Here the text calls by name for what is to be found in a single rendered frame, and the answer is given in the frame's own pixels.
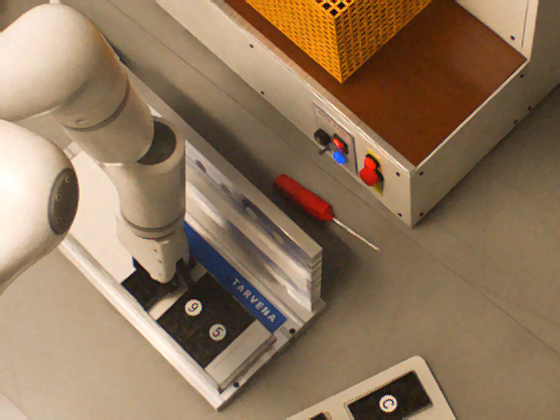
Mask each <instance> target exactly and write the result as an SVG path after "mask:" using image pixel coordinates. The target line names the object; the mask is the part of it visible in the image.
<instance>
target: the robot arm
mask: <svg viewBox="0 0 560 420"><path fill-rule="evenodd" d="M47 113H50V115H51V116H52V117H54V118H55V119H56V120H57V121H58V123H59V125H60V127H61V129H62V130H63V131H64V132H65V133H66V134H67V135H68V136H69V137H70V138H71V139H72V140H73V142H74V143H75V144H76V145H77V146H78V147H79V148H80V149H82V150H83V151H84V152H85V153H86V154H87V155H88V156H89V157H90V159H91V160H92V161H93V162H94V163H95V164H96V165H97V166H98V167H100V168H101V169H102V170H103V171H105V173H106V175H107V176H108V177H109V178H110V180H111V181H112V183H113V184H114V186H115V188H116V191H117V193H118V201H119V208H118V211H117V216H116V231H117V238H118V240H119V242H120V243H121V245H123V246H124V247H125V248H126V249H127V250H128V252H129V253H130V254H131V255H132V265H133V268H134V269H137V268H138V267H140V265H143V267H144V268H145V269H146V270H147V271H148V272H149V273H150V274H151V275H152V276H153V277H154V278H156V279H158V281H159V282H160V293H161V295H162V297H165V295H166V294H167V293H168V292H170V293H172V292H175V291H176V290H177V289H178V288H179V286H180V285H181V286H182V287H184V288H186V289H189V288H190V287H192V286H193V285H195V282H194V280H193V278H192V277H191V275H190V273H189V271H188V270H187V268H186V266H188V263H189V245H188V239H187V234H186V229H185V226H184V223H183V221H184V219H185V215H186V144H185V138H184V135H183V133H182V132H181V129H180V128H178V127H177V126H176V125H175V124H174V123H173V122H171V121H170V120H168V119H165V118H162V117H157V116H152V113H151V110H150V108H149V106H148V104H147V102H146V101H145V99H144V96H143V95H142V93H141V92H139V90H138V89H137V87H136V85H135V84H134V82H133V80H132V78H131V77H130V75H129V74H128V72H127V71H126V69H125V68H124V66H123V65H122V62H121V61H120V59H119V58H118V56H117V55H116V53H115V52H113V50H112V49H111V47H110V46H109V43H108V42H107V40H106V39H105V37H104V36H103V34H102V33H101V32H100V30H99V29H98V28H97V26H96V25H95V23H94V22H93V21H92V20H91V19H90V18H89V17H88V16H87V15H86V14H84V13H82V12H81V11H79V10H77V9H75V8H73V7H71V6H68V5H64V4H58V3H49V4H43V5H40V6H37V7H35V8H33V9H31V11H29V12H26V13H25V14H23V15H22V16H21V17H20V18H18V19H17V20H16V21H15V22H13V23H12V24H11V25H10V27H9V28H7V29H6V30H5V31H3V32H1V33H0V297H1V295H2V294H3V292H4V291H5V290H6V289H7V288H8V286H9V285H10V284H11V283H12V281H13V280H14V279H17V278H18V277H19V276H20V275H22V274H23V273H24V272H25V271H26V270H28V269H29V268H30V267H32V266H33V265H35V264H36V263H38V262H39V261H40V259H42V258H43V257H45V256H46V255H48V254H49V253H51V252H52V251H54V250H55V249H56V248H57V247H58V246H59V245H60V244H61V243H62V242H63V241H64V238H65V237H66V235H67V234H68V232H69V230H70V228H71V226H72V224H73V221H74V219H75V216H76V212H77V210H78V200H79V185H78V179H77V175H76V171H75V168H74V166H73V164H72V162H71V161H70V159H69V157H68V155H67V154H66V153H65V152H64V151H63V150H62V149H61V148H60V147H59V146H58V145H55V144H54V143H53V142H51V141H50V139H48V138H46V137H44V136H42V135H40V134H38V133H36V132H34V131H31V130H29V129H27V128H23V127H20V126H18V125H15V124H13V123H15V122H19V120H25V119H29V118H33V117H37V116H40V115H44V114H47Z"/></svg>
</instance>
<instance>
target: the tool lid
mask: <svg viewBox="0 0 560 420"><path fill-rule="evenodd" d="M122 65H123V64H122ZM123 66H124V68H125V69H126V71H127V72H128V74H129V75H130V77H131V78H132V80H133V82H134V84H135V85H136V87H137V89H138V90H139V92H141V93H142V95H143V96H144V99H145V101H146V102H147V104H148V106H149V108H150V110H151V113H152V116H157V117H162V118H165V119H168V120H170V121H171V122H173V123H174V124H175V125H176V126H177V127H178V128H180V129H181V132H182V133H183V135H184V138H185V144H186V195H188V196H189V197H190V198H191V199H194V200H195V201H197V202H198V204H200V205H201V206H202V207H203V208H204V209H205V210H206V211H207V212H208V215H209V216H210V218H212V219H213V220H214V221H215V222H216V223H217V224H218V225H219V226H220V227H221V228H222V229H223V230H224V232H225V233H227V234H229V235H230V236H231V237H232V238H233V241H234V242H236V243H237V244H238V246H239V247H240V248H242V249H243V250H244V251H245V252H246V253H247V254H248V255H249V256H250V257H251V258H252V260H253V261H254V262H257V263H258V264H259V265H260V266H261V267H262V268H264V269H265V270H266V271H267V272H269V274H271V275H272V276H273V277H274V278H275V279H276V280H277V281H278V282H279V283H280V284H281V285H282V286H287V288H288V289H289V290H290V291H291V292H292V293H293V294H294V295H295V296H296V297H297V298H300V299H301V300H302V305H303V306H304V307H305V308H306V309H307V310H308V311H310V312H311V311H313V310H314V309H315V308H316V307H318V306H319V305H320V288H321V262H322V248H321V247H320V246H319V245H318V244H317V242H315V241H314V240H312V239H311V238H310V237H309V236H308V235H307V234H306V233H305V232H304V231H303V230H301V228H300V227H298V226H297V225H296V224H295V223H294V222H293V221H292V220H291V219H290V218H289V217H287V216H286V214H284V213H283V212H282V211H281V210H280V209H279V208H278V207H277V206H276V205H274V204H273V203H272V201H270V200H269V199H268V198H267V197H266V196H265V195H264V194H263V193H262V192H260V191H259V190H258V189H256V187H255V186H254V185H253V184H252V183H251V182H250V181H249V180H248V179H246V178H245V177H244V176H243V175H241V173H240V172H239V171H238V170H237V169H236V168H235V167H234V166H232V165H231V164H230V163H229V162H228V161H226V159H225V158H224V157H223V156H222V155H221V154H220V153H218V152H217V151H216V150H215V149H214V148H213V147H211V145H210V144H209V143H208V142H207V141H206V140H204V139H203V138H202V137H201V136H200V135H199V134H198V133H197V132H196V130H194V129H193V128H192V127H190V126H189V125H188V124H187V123H186V122H185V121H184V120H183V119H182V118H181V117H180V116H179V114H176V113H175V112H174V111H173V110H172V109H171V108H170V107H169V106H168V105H167V104H166V103H165V102H163V101H162V100H161V98H160V97H158V96H157V95H156V94H155V93H154V92H153V91H152V90H151V89H149V88H148V87H147V86H146V85H145V84H144V83H143V81H142V80H141V79H140V78H139V77H137V76H135V75H134V74H133V73H132V72H131V71H130V70H129V69H128V68H127V67H126V66H125V65H123Z"/></svg>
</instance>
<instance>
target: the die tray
mask: <svg viewBox="0 0 560 420"><path fill-rule="evenodd" d="M411 371H412V372H413V374H414V376H416V378H417V380H418V381H419V383H420V385H421V387H422V390H423V391H424V393H425V395H426V397H427V398H428V400H429V404H428V405H427V406H425V407H423V408H421V410H419V411H416V412H414V413H412V414H411V415H409V416H407V417H405V418H403V419H400V420H456V418H455V416H454V414H453V411H452V410H451V408H449V406H448V404H447V402H446V400H445V398H444V396H443V395H442V393H441V391H440V388H439V386H438V384H437V382H436V381H435V379H434V377H433V375H432V373H430V371H429V368H428V366H427V365H426V363H425V361H424V359H423V358H421V357H419V356H415V357H411V358H409V359H407V360H405V361H403V362H401V363H398V364H396V365H394V366H392V367H390V369H388V370H386V371H383V372H381V373H379V374H377V375H375V376H373V377H371V378H368V379H366V380H364V381H362V382H360V383H358V384H356V386H353V387H351V388H349V389H347V390H345V391H343V392H341V393H338V394H336V395H334V396H332V397H330V398H328V399H326V400H323V401H321V402H319V403H317V404H315V405H313V407H311V408H309V409H306V410H304V411H302V412H300V413H298V414H296V415H294V416H291V417H289V418H287V419H285V420H307V419H310V418H312V417H314V416H315V415H317V414H319V413H321V412H322V413H323V415H325V417H326V419H327V420H354V419H353V417H352V415H351V413H350V412H349V410H348V408H347V404H349V403H350V402H352V401H354V400H357V399H359V398H361V397H363V396H365V395H367V394H368V393H371V392H373V391H375V390H377V389H379V388H381V387H383V385H386V384H388V383H389V382H391V381H393V380H395V379H397V378H399V377H402V376H404V375H406V374H407V373H409V372H411Z"/></svg>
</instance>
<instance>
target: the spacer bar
mask: <svg viewBox="0 0 560 420"><path fill-rule="evenodd" d="M272 336H273V334H272V333H271V332H270V331H269V330H268V329H266V328H265V327H264V326H263V325H262V324H261V323H260V322H259V321H258V319H256V321H255V322H254V323H253V324H251V325H250V326H249V327H248V328H247V329H246V330H245V331H244V332H243V333H241V334H240V335H239V336H238V337H237V339H236V340H234V341H233V342H232V343H231V344H230V345H229V346H228V347H227V348H226V349H225V350H224V351H223V352H222V353H221V354H220V355H219V356H218V357H216V359H214V360H213V361H212V362H211V363H210V364H209V365H208V366H207V367H206V368H205V371H206V372H207V373H208V374H209V375H210V376H211V378H212V379H213V380H215V381H216V382H217V383H218V384H219V385H221V384H222V383H223V382H224V381H225V380H226V379H227V378H228V377H229V376H230V374H231V375H232V373H233V372H235V371H236V370H237V369H238V368H239V367H240V366H241V365H242V364H243V363H244V362H245V361H246V360H247V359H248V358H250V357H251V356H252V355H253V353H254V352H255V351H256V350H257V349H258V348H259V347H260V346H261V345H262V344H263V343H264V342H265V341H268V340H269V339H270V338H271V337H272Z"/></svg>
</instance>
